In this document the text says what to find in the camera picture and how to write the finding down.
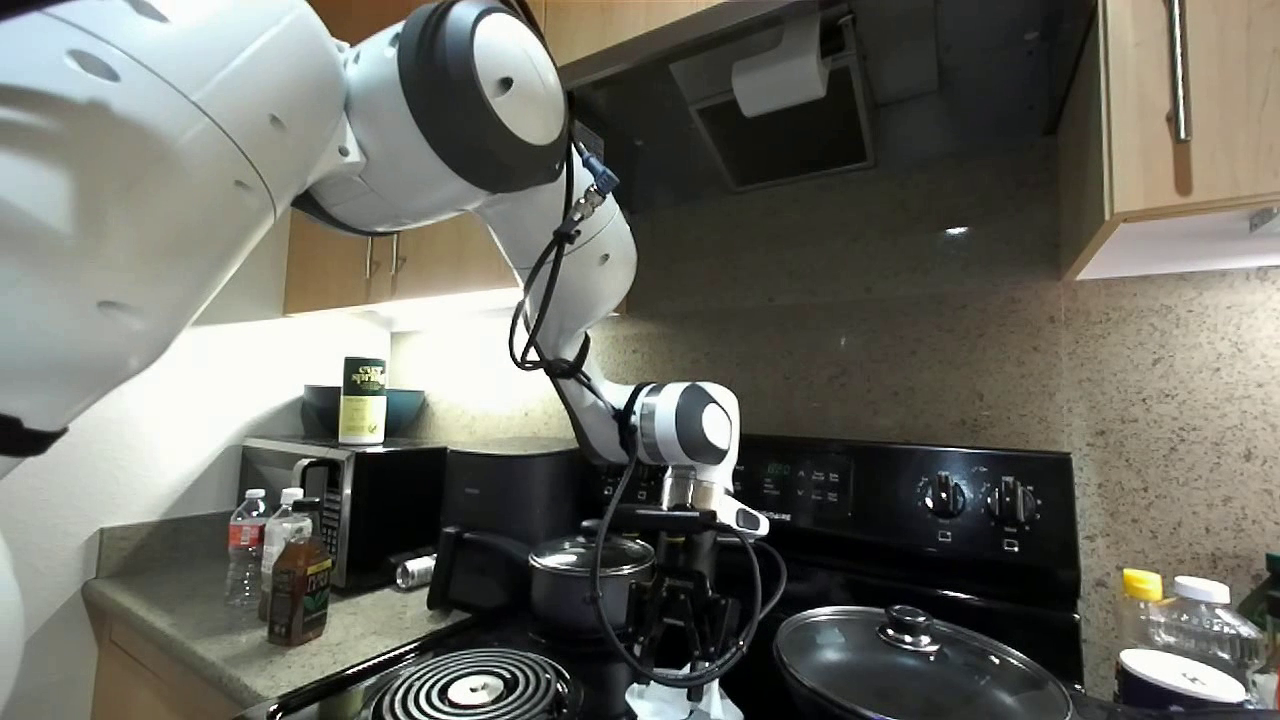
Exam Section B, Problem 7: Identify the black air fryer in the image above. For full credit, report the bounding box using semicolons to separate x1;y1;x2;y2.
429;449;590;614

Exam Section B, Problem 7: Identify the brown syrup bottle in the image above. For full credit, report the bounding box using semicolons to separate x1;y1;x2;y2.
266;501;335;648

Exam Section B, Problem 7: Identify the black frying pan glass lid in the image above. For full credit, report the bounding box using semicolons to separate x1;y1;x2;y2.
773;603;1074;720

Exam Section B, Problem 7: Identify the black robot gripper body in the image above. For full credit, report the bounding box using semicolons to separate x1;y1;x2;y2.
640;511;738;669

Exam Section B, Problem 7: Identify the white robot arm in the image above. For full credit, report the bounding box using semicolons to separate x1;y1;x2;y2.
0;0;767;547

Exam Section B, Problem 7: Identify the wooden upper cabinet left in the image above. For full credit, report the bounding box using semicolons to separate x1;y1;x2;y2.
283;0;792;312

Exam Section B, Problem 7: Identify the wooden cabinet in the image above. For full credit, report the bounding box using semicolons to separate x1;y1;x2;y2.
1054;0;1280;280
283;0;792;312

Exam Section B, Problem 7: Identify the green label can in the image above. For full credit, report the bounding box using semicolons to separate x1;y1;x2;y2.
335;357;382;445

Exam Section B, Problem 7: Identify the black stove control panel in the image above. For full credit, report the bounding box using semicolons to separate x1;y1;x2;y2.
734;436;1080;603

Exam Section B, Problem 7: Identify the yellow cap bottle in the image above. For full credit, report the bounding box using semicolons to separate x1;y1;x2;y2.
1118;567;1164;655

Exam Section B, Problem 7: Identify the red label water bottle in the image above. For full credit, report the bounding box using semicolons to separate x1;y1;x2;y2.
224;487;266;607

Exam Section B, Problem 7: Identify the white tissue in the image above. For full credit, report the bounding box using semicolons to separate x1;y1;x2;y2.
622;686;744;720

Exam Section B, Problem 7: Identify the black range hood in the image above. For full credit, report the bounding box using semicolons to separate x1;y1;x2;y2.
571;0;1091;211

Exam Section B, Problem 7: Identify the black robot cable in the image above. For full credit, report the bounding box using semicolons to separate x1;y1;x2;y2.
503;0;792;694

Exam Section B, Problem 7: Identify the white lid jar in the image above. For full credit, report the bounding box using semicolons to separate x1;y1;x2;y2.
1117;648;1248;707

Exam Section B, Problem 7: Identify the wooden upper cabinet right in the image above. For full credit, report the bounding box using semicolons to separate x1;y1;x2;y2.
1054;0;1280;280

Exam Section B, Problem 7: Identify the paper towel roll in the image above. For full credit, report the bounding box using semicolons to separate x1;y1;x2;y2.
733;43;826;116

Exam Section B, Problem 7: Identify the black electric stove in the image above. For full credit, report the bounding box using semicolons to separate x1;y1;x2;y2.
244;436;1083;711

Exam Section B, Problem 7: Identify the white cap clear bottle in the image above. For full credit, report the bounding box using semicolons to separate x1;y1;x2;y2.
1167;576;1261;678

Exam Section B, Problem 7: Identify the small black saucepan with lid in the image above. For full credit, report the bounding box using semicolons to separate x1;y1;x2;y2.
468;532;655;636

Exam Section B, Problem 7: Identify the silver black microwave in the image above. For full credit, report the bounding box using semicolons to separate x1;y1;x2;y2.
239;441;445;597

